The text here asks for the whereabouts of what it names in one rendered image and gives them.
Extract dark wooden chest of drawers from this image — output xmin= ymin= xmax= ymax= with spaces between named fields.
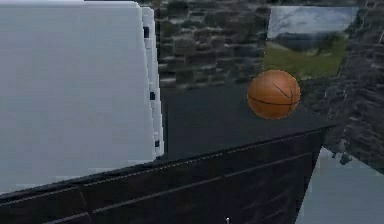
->
xmin=0 ymin=83 xmax=338 ymax=224

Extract orange basketball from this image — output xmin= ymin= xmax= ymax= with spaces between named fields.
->
xmin=246 ymin=69 xmax=302 ymax=121

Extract landscape picture on wall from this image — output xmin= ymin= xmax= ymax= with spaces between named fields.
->
xmin=262 ymin=5 xmax=360 ymax=81

